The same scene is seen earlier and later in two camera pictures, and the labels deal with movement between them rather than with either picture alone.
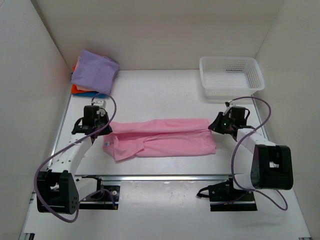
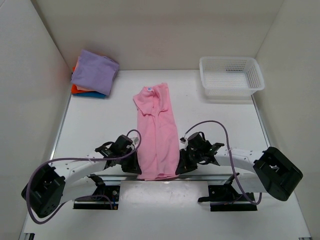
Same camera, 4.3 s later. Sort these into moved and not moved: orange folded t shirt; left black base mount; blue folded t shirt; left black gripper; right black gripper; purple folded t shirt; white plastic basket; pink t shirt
Moved: pink t shirt; right black gripper; left black gripper
Not moved: orange folded t shirt; white plastic basket; purple folded t shirt; left black base mount; blue folded t shirt
